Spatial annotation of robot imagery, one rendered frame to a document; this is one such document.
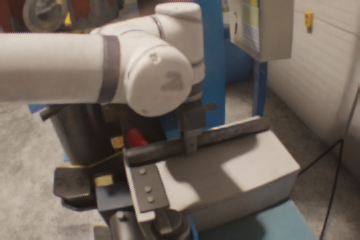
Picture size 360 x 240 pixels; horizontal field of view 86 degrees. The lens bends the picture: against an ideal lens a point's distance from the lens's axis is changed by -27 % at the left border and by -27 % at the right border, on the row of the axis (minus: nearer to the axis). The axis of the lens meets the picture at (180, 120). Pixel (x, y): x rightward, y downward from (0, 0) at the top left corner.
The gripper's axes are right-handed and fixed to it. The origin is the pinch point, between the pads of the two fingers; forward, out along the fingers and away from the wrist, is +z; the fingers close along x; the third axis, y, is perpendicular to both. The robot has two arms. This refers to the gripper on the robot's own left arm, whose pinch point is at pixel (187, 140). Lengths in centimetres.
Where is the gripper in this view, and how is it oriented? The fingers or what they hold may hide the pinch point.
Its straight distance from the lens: 63.7
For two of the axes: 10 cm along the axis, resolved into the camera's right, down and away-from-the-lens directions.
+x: -2.8, -5.6, 7.8
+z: 0.7, 8.0, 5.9
